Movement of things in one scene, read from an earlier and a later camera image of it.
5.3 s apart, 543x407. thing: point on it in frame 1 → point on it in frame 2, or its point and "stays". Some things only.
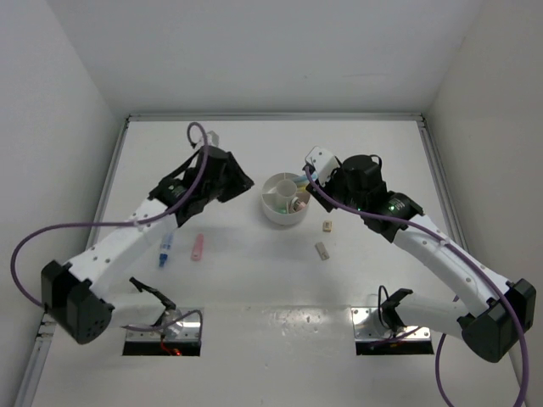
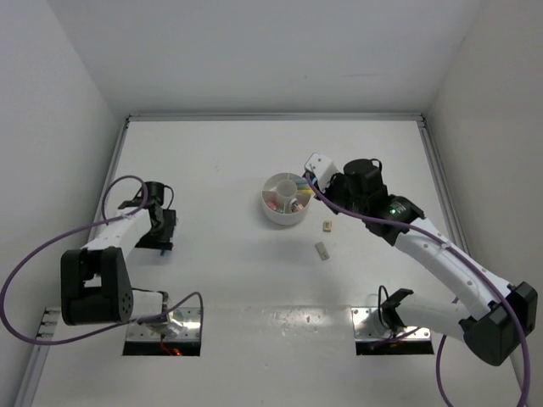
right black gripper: (318, 191) stays
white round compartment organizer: (285, 199) stays
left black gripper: (238, 181) → (162, 240)
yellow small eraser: (327, 225) stays
